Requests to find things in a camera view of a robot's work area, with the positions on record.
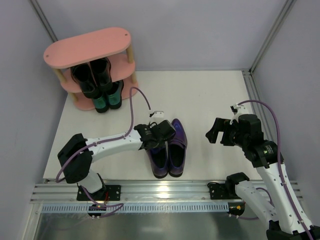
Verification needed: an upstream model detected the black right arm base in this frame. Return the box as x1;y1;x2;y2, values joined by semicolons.
207;182;240;200

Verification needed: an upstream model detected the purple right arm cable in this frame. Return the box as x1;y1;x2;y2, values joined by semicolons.
229;99;316;240

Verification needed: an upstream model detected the aluminium left corner post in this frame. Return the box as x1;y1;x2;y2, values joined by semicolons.
29;0;59;43

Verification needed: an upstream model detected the purple loafer shoe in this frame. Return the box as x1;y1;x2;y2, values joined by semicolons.
167;118;188;178
146;145;168;179

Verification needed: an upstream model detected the aluminium front rail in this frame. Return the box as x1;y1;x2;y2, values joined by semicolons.
29;178;305;205

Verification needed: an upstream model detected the aluminium rail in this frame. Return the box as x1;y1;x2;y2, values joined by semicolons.
241;69;287;181
29;178;305;205

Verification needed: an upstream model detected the black patent loafer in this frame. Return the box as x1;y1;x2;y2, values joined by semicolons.
70;63;102;99
89;57;113;92

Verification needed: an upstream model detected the aluminium corner post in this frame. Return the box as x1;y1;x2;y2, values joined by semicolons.
29;0;59;43
249;0;297;75

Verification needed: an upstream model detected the aluminium right side rail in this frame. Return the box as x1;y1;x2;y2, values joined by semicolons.
241;69;287;181

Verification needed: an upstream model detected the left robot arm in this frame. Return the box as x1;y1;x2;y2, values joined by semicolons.
55;118;188;195

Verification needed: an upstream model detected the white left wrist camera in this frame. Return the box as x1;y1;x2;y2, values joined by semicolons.
149;110;165;119

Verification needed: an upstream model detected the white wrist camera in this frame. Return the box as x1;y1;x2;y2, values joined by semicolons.
230;104;250;125
149;110;165;119

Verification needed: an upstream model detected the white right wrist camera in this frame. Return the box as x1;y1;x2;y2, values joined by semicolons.
230;104;250;125

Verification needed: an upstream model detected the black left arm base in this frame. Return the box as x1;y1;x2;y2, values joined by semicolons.
76;184;122;201

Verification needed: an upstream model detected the slotted grey cable duct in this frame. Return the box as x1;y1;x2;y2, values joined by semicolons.
41;201;229;214

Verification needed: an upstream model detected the green loafer shoe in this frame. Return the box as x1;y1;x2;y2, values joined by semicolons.
106;80;124;110
92;95;109;114

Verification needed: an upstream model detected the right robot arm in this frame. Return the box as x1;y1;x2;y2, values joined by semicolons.
206;112;320;240

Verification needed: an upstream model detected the pink three-tier shoe shelf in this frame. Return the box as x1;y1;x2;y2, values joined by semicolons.
43;27;138;111

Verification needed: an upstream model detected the aluminium right corner post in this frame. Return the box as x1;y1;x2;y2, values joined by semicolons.
249;0;297;75

